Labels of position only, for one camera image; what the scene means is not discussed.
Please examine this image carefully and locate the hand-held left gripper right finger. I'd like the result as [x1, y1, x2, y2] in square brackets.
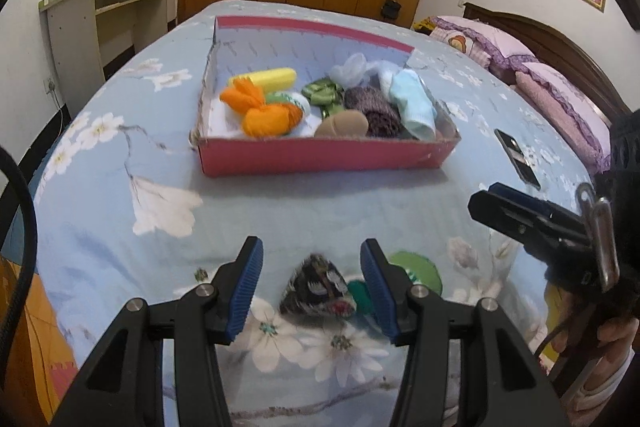
[361, 238, 571, 427]

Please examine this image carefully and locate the beige shelf desk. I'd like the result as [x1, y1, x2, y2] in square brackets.
[39, 0, 171, 82]

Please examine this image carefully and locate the pink ruffled pillow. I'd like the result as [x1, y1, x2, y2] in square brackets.
[432, 17, 538, 62]
[515, 62, 613, 170]

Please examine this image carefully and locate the pink cardboard box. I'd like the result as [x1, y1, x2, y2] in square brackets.
[190, 14, 461, 178]

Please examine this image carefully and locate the metal spring clip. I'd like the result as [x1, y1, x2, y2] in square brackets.
[575, 183, 621, 293]

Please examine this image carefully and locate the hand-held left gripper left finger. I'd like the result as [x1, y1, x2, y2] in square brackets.
[50, 236, 264, 427]

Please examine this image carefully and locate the orange sock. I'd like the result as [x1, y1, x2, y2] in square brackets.
[220, 79, 266, 115]
[242, 102, 301, 138]

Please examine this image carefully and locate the purple knitted sock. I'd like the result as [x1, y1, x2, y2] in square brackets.
[342, 85, 402, 138]

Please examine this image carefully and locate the green sock with white label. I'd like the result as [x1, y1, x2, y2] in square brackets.
[387, 251, 444, 295]

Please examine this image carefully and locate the black smartphone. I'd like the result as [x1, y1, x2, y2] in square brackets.
[494, 128, 542, 188]

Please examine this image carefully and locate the green patterned sock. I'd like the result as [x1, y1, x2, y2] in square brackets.
[301, 77, 346, 118]

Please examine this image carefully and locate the sheer grey sock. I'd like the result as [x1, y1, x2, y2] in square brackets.
[329, 53, 373, 86]

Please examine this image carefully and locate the black patterned sock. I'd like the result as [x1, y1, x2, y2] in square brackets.
[279, 253, 357, 319]

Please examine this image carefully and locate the light blue sock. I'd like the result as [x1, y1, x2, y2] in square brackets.
[390, 71, 438, 140]

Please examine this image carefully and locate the beige sock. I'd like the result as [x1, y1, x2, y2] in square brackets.
[314, 109, 371, 138]

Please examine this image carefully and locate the black braided cable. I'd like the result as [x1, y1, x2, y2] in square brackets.
[0, 147, 38, 358]

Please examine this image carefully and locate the checked cartoon pillow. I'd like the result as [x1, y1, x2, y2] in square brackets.
[442, 32, 493, 68]

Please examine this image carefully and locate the yellow sock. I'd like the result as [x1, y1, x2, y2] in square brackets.
[228, 67, 297, 94]

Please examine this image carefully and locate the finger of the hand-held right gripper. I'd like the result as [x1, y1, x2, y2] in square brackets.
[467, 190, 594, 259]
[487, 182, 587, 231]

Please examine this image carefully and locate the dark wooden headboard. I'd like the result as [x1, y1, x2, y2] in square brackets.
[462, 2, 633, 122]

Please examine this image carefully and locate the small green sock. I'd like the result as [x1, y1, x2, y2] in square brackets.
[347, 279, 373, 310]

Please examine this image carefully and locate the green and white sock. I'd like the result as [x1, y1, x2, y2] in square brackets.
[265, 91, 312, 128]

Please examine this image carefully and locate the person's right hand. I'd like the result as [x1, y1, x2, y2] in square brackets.
[550, 301, 640, 389]

